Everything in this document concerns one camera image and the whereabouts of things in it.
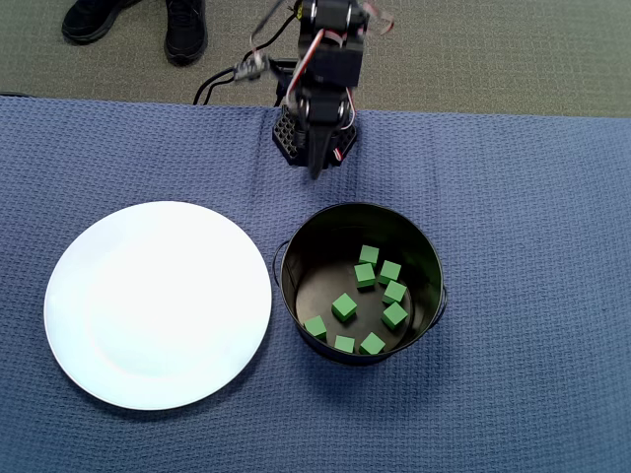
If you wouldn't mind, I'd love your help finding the black shoe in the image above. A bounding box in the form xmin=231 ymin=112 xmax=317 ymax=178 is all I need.
xmin=163 ymin=0 xmax=209 ymax=68
xmin=60 ymin=0 xmax=144 ymax=46

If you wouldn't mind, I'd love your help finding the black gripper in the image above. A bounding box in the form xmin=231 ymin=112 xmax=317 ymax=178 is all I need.
xmin=294 ymin=36 xmax=366 ymax=180

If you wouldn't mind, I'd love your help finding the black base cable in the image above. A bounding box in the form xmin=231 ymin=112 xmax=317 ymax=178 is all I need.
xmin=199 ymin=73 xmax=241 ymax=105
xmin=191 ymin=68 xmax=238 ymax=106

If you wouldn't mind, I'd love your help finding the black metal bucket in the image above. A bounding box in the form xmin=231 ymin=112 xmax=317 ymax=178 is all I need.
xmin=272 ymin=201 xmax=449 ymax=367

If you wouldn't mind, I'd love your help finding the thin black camera cable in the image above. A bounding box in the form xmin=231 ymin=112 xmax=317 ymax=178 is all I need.
xmin=248 ymin=0 xmax=297 ymax=58

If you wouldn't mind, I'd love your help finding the white round plate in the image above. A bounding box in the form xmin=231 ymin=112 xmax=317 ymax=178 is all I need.
xmin=42 ymin=200 xmax=274 ymax=412

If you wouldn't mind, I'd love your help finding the blue waffle-weave cloth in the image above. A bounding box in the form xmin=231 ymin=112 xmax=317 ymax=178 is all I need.
xmin=0 ymin=95 xmax=631 ymax=473

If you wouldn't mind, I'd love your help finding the small camera circuit board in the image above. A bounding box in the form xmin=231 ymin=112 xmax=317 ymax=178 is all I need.
xmin=232 ymin=53 xmax=271 ymax=84

